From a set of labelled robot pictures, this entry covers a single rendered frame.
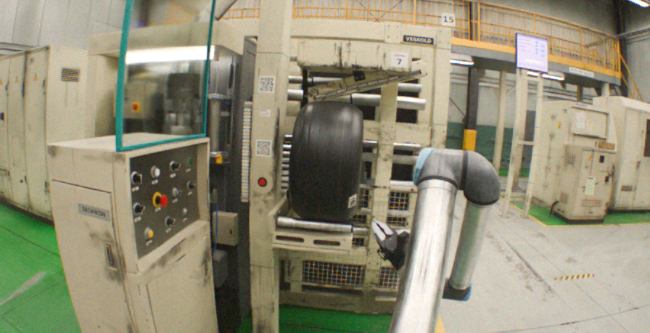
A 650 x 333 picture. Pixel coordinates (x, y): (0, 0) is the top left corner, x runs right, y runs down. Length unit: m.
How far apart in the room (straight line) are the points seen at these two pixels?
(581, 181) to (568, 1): 9.78
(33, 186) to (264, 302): 3.36
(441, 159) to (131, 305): 1.06
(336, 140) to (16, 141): 4.11
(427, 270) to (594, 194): 5.24
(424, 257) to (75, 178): 1.03
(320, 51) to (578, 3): 13.53
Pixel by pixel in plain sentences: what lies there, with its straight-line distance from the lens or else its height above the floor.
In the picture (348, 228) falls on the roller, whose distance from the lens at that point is 1.41.
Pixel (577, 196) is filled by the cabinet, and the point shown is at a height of 0.47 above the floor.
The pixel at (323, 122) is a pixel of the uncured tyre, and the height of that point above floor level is 1.36.
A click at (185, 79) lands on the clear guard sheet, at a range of 1.23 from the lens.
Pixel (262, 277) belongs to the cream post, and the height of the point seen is 0.56.
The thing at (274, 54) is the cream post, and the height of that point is 1.65.
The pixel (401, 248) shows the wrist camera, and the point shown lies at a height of 0.94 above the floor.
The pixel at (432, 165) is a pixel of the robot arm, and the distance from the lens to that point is 0.89.
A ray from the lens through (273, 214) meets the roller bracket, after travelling 1.41.
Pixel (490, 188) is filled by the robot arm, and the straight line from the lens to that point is 0.94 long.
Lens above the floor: 1.40
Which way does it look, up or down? 7 degrees down
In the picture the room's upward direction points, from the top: 4 degrees clockwise
